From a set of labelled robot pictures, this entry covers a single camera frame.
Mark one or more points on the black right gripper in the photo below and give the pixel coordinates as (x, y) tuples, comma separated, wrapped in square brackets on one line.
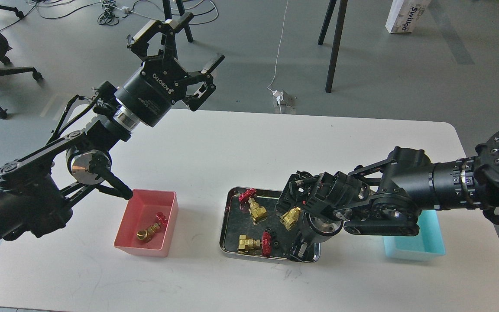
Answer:
[(311, 230)]

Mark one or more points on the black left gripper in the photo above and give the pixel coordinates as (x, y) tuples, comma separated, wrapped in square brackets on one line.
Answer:
[(154, 91)]

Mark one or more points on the brass valve red handle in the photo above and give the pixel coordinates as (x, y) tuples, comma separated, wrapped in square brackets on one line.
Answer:
[(290, 218), (261, 247), (257, 212), (147, 234)]

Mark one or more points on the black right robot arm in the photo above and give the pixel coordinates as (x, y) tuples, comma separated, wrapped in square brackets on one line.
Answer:
[(387, 197)]

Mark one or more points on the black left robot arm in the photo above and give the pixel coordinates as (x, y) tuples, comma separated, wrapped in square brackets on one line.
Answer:
[(38, 191)]

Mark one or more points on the light blue plastic box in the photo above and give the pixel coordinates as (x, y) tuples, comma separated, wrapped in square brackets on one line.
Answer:
[(425, 246)]

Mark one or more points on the pink plastic box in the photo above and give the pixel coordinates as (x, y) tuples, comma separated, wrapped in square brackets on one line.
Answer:
[(139, 214)]

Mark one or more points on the white cardboard box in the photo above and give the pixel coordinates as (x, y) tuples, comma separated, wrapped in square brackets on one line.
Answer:
[(404, 15)]

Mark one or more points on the shiny metal tray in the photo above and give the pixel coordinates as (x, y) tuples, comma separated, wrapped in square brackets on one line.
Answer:
[(237, 221)]

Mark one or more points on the white power adapter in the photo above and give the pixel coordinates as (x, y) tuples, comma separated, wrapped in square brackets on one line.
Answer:
[(283, 98)]

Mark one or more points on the black table leg right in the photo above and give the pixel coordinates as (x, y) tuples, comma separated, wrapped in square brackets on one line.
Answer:
[(337, 37)]

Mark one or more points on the brass valve red handle bottom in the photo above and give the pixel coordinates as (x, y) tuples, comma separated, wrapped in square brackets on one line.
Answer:
[(261, 247)]

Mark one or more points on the brass valve red handle top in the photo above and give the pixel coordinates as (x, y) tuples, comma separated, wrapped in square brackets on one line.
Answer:
[(257, 212)]

